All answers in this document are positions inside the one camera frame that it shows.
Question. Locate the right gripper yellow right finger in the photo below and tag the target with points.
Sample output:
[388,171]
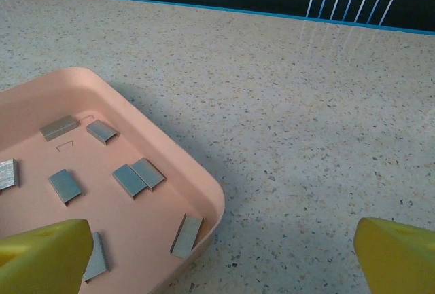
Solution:
[401,260]

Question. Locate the silver staple strip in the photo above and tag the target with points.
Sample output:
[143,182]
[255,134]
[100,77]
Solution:
[187,236]
[98,263]
[148,173]
[59,127]
[65,187]
[102,132]
[8,174]
[129,181]

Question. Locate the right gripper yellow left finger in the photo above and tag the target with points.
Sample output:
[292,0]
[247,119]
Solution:
[44,260]

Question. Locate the single loose staple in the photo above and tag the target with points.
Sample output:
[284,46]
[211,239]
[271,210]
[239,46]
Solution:
[92,119]
[72,144]

